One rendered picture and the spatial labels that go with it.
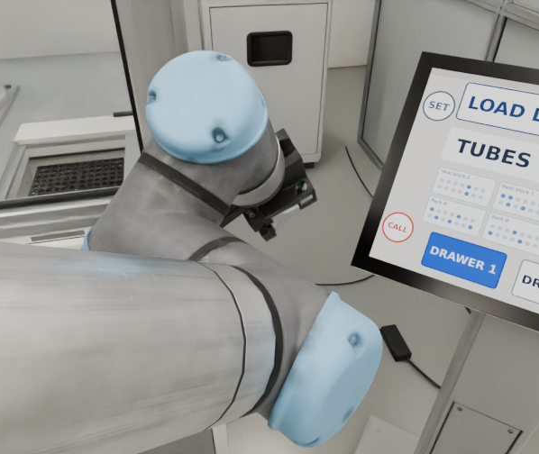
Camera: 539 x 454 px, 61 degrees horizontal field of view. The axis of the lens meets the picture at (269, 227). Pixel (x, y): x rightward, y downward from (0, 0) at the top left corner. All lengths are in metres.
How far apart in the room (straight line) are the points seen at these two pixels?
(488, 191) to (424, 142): 0.10
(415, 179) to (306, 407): 0.47
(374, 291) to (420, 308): 0.19
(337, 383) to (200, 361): 0.08
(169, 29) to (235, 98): 0.36
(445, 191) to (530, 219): 0.10
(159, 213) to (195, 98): 0.08
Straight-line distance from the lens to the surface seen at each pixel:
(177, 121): 0.30
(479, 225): 0.64
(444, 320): 1.95
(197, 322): 0.17
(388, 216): 0.64
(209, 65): 0.31
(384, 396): 1.68
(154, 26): 0.64
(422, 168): 0.65
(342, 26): 4.22
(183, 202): 0.31
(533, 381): 0.88
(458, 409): 0.98
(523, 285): 0.64
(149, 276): 0.17
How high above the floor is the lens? 1.40
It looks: 38 degrees down
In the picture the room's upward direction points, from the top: straight up
